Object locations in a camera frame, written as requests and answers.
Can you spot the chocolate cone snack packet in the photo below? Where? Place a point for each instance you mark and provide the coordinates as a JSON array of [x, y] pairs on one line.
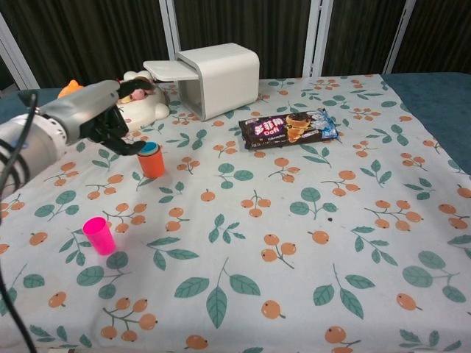
[[279, 128]]

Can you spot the dark folding screen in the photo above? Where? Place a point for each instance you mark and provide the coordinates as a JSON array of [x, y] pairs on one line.
[[92, 36]]

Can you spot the white plastic bin with lid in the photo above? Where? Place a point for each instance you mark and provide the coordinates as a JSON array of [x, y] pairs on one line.
[[228, 81]]

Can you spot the white animal-shaped bowl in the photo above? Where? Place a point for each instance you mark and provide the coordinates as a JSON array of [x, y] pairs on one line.
[[151, 109]]

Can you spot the pink plastic cup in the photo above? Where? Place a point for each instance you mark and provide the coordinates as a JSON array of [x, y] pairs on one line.
[[99, 237]]

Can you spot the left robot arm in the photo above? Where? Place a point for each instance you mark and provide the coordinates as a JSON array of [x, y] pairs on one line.
[[37, 143]]

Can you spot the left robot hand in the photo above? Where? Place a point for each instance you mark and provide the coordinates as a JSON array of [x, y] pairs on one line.
[[84, 106]]

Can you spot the teal table cover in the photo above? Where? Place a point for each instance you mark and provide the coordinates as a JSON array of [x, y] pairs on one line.
[[434, 92]]

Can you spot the pink pig toy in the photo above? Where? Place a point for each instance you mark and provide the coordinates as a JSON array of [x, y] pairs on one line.
[[138, 95]]

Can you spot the floral tablecloth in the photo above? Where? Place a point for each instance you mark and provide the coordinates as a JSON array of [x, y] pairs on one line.
[[257, 220]]

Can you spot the light blue plastic cup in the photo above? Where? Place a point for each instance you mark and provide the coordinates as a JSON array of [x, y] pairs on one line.
[[149, 148]]

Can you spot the orange plastic cup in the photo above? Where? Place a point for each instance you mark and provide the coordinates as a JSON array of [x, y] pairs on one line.
[[151, 167]]

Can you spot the orange rubber chicken toy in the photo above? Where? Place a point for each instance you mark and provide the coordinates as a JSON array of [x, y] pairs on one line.
[[71, 89]]

